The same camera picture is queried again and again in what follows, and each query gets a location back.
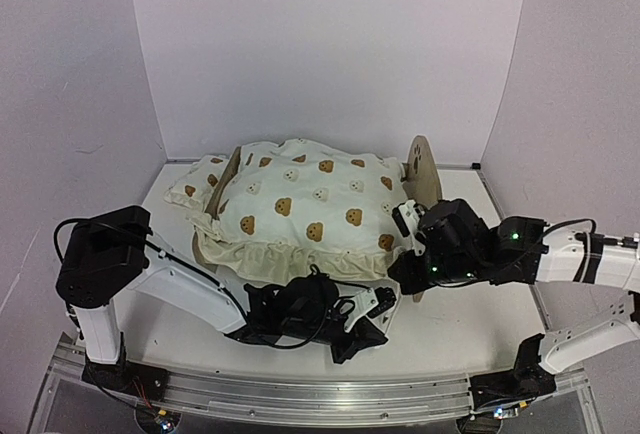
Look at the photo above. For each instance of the aluminium table edge rail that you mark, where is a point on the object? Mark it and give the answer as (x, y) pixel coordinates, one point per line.
(476, 166)

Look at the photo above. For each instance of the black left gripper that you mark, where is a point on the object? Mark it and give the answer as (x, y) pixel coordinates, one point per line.
(366, 336)

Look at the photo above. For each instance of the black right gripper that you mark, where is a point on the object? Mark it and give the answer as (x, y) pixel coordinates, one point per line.
(410, 281)

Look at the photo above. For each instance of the wooden pet bed frame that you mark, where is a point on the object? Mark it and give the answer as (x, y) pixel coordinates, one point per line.
(425, 174)

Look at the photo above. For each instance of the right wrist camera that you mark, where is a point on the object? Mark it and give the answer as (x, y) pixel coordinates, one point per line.
(407, 216)

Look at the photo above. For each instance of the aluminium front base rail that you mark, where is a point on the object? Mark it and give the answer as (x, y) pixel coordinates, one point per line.
(408, 401)

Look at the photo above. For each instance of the small bear print pillow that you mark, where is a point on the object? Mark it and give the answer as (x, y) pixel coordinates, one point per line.
(194, 189)

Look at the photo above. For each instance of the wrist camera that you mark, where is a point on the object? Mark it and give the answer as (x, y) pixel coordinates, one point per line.
(407, 216)
(375, 304)

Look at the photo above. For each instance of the large bear print cushion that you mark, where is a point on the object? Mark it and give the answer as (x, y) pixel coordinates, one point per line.
(305, 214)

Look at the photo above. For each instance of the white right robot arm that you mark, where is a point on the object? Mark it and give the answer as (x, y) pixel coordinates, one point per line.
(530, 251)

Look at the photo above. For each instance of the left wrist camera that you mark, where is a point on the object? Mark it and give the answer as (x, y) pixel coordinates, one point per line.
(375, 304)

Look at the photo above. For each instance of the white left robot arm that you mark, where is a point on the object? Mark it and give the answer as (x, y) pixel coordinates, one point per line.
(119, 251)

